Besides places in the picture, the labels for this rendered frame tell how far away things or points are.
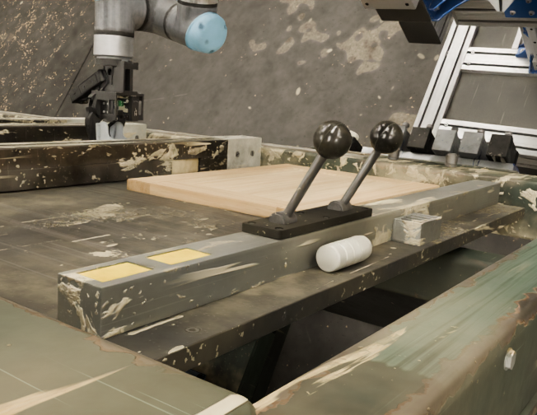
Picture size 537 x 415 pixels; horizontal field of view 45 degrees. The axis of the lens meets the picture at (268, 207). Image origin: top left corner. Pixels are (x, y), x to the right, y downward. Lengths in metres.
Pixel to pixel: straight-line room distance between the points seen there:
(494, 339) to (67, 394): 0.28
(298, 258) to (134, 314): 0.22
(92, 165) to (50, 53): 3.05
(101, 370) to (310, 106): 2.58
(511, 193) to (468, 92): 1.01
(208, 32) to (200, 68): 2.02
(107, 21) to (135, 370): 1.12
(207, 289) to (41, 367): 0.36
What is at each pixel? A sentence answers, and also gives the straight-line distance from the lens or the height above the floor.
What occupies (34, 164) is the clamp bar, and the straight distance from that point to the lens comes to 1.11.
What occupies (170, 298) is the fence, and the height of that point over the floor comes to 1.65.
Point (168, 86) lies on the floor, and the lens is 3.32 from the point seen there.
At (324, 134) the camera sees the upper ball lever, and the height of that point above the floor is 1.56.
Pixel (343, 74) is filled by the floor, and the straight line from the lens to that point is 2.78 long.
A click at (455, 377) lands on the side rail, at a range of 0.35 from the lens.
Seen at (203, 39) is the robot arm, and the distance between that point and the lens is 1.22.
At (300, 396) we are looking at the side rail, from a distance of 0.30.
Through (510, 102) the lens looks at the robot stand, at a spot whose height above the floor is 0.21.
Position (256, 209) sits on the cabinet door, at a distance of 0.95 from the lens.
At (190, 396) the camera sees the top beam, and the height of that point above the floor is 1.89.
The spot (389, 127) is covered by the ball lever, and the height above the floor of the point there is 1.46.
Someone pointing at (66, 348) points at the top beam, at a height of 1.90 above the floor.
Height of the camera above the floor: 2.04
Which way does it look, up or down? 52 degrees down
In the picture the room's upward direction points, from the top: 50 degrees counter-clockwise
